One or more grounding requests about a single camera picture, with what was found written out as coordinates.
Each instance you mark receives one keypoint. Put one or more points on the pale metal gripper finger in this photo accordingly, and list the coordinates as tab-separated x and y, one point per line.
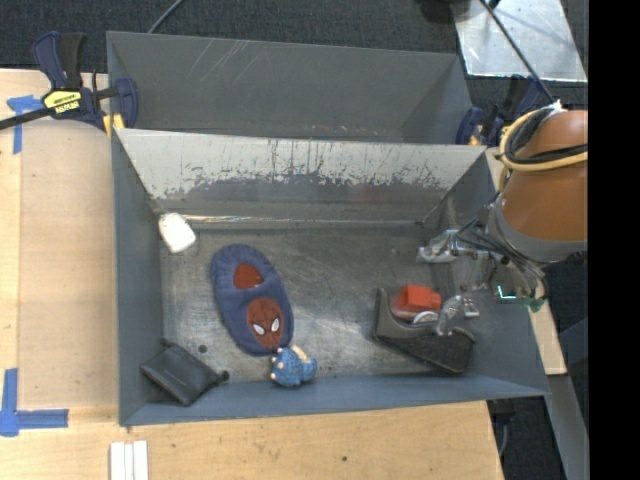
440	248
450	313

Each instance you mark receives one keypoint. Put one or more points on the red plastic block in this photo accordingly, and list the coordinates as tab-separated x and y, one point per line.
417	298

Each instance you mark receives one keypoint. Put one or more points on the grey metal bin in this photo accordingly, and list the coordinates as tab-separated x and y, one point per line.
330	278

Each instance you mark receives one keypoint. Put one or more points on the blue toy dinosaur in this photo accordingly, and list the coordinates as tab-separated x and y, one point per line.
292	368

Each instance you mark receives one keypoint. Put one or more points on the blue slipper with red face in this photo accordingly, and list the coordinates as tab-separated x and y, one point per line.
235	298

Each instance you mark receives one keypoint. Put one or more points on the white plastic bottle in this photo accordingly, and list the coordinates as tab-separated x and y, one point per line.
176	232

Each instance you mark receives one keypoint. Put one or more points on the black wallet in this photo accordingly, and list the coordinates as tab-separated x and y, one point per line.
177	373

